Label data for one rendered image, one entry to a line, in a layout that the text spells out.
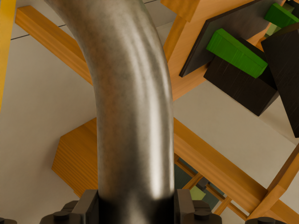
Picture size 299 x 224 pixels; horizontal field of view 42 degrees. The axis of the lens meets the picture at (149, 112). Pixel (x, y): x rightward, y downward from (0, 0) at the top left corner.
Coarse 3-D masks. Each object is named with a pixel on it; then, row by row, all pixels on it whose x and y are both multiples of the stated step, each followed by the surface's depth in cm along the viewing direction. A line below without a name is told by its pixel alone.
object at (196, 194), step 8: (176, 160) 702; (184, 168) 701; (192, 176) 697; (200, 176) 632; (192, 184) 611; (200, 184) 631; (208, 184) 690; (192, 192) 608; (200, 192) 614; (216, 192) 682; (224, 200) 608; (224, 208) 602; (232, 208) 671; (240, 216) 667
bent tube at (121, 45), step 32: (64, 0) 14; (96, 0) 14; (128, 0) 14; (96, 32) 14; (128, 32) 14; (96, 64) 14; (128, 64) 14; (160, 64) 14; (96, 96) 15; (128, 96) 14; (160, 96) 14; (128, 128) 14; (160, 128) 14; (128, 160) 14; (160, 160) 14; (128, 192) 14; (160, 192) 14
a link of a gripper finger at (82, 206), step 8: (88, 192) 16; (96, 192) 16; (80, 200) 14; (88, 200) 14; (96, 200) 14; (80, 208) 13; (88, 208) 13; (96, 208) 14; (88, 216) 13; (96, 216) 14
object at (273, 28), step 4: (288, 0) 534; (296, 0) 524; (284, 4) 567; (288, 4) 575; (284, 8) 552; (288, 8) 559; (292, 8) 566; (272, 24) 560; (268, 28) 565; (272, 28) 562; (276, 28) 598; (280, 28) 595; (268, 32) 567; (272, 32) 563; (264, 36) 595; (268, 36) 600
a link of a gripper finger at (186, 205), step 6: (174, 192) 16; (180, 192) 16; (186, 192) 16; (174, 198) 15; (180, 198) 15; (186, 198) 15; (174, 204) 14; (180, 204) 14; (186, 204) 14; (192, 204) 14; (174, 210) 14; (180, 210) 13; (186, 210) 13; (192, 210) 13; (174, 216) 14; (180, 216) 13; (174, 222) 14; (180, 222) 13
